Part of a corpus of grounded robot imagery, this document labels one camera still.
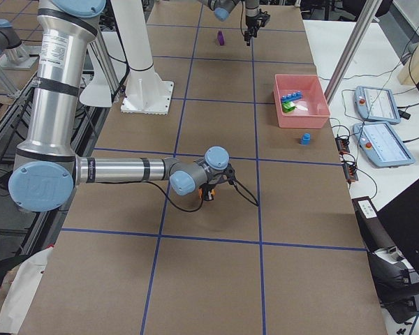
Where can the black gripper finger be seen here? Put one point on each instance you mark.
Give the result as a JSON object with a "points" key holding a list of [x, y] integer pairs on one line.
{"points": [[207, 193]]}

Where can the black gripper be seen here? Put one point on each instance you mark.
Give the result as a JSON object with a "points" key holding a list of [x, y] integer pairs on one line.
{"points": [[250, 21]]}

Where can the purple sloped block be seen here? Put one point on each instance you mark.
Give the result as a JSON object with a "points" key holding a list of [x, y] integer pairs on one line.
{"points": [[220, 38]]}

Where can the long blue four-stud block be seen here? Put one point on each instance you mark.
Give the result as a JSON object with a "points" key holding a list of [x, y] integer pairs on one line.
{"points": [[297, 95]]}

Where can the green block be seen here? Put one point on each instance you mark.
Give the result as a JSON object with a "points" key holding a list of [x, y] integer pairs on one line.
{"points": [[288, 107]]}

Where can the small blue single-stud block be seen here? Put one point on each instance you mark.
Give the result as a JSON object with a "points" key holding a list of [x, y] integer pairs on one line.
{"points": [[305, 139]]}

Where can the orange sloped block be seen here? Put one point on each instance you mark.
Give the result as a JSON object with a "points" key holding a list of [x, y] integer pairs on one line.
{"points": [[199, 192]]}

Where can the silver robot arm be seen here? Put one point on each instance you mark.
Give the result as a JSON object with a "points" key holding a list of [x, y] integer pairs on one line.
{"points": [[46, 168], [223, 8]]}

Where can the pink plastic box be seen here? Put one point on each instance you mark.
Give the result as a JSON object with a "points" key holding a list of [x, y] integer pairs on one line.
{"points": [[311, 111]]}

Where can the upper blue teach pendant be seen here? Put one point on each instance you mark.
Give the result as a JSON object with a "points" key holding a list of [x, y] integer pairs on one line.
{"points": [[376, 104]]}

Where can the blue teach pendant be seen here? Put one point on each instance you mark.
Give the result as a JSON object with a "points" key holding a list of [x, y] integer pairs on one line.
{"points": [[382, 145], [376, 104]]}

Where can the lower blue teach pendant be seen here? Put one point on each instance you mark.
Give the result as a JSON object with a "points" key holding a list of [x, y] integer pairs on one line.
{"points": [[382, 145]]}

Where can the black laptop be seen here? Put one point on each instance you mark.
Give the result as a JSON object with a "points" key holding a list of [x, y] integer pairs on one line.
{"points": [[400, 218]]}

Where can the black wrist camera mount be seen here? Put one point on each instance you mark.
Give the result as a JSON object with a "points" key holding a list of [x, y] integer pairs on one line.
{"points": [[227, 175]]}

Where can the aluminium frame post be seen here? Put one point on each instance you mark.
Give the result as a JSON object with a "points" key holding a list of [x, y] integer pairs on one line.
{"points": [[370, 10]]}

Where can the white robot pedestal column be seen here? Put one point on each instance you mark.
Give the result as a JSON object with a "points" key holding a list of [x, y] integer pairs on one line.
{"points": [[145, 91]]}

